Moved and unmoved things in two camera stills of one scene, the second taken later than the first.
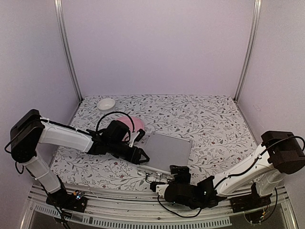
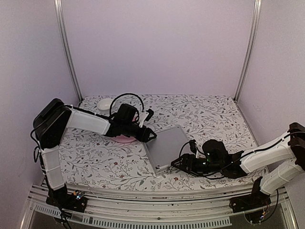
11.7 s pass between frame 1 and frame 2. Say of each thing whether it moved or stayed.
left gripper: moved
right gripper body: moved
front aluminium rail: stayed
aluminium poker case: moved
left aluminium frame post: stayed
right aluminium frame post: stayed
